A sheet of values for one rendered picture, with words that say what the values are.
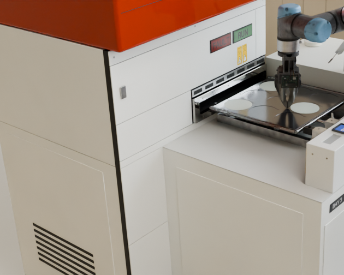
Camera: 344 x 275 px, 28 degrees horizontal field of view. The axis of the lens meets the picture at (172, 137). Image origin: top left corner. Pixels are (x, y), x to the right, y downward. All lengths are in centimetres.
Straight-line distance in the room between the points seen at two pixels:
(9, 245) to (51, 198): 87
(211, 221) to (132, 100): 50
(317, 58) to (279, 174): 70
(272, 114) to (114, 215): 64
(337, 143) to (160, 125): 62
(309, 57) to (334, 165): 80
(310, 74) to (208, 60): 42
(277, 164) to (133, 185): 48
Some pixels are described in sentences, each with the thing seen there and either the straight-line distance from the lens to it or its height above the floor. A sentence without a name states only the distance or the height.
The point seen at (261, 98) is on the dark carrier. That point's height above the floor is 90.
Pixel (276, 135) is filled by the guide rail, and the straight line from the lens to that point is 237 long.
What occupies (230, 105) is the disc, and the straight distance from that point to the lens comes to 246.
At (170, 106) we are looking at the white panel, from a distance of 234.
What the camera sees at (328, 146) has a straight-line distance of 202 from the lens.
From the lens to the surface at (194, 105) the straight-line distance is 242.
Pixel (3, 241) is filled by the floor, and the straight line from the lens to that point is 350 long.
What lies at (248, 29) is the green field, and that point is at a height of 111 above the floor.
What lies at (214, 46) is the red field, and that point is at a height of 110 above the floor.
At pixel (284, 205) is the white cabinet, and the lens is 211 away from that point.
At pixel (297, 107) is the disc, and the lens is 243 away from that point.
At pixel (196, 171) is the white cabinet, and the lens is 228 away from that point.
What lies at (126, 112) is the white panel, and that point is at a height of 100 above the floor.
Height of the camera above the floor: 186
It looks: 25 degrees down
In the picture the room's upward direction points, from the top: 4 degrees counter-clockwise
